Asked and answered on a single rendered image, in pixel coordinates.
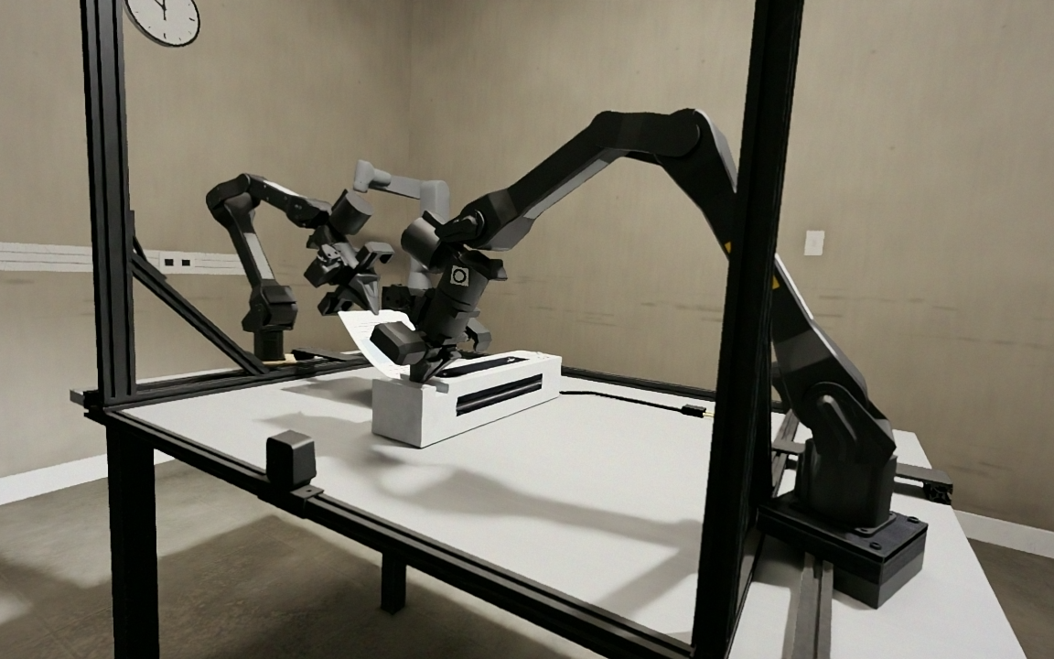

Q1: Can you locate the white printed sheet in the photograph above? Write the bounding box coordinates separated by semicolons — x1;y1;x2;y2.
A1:
339;310;415;379

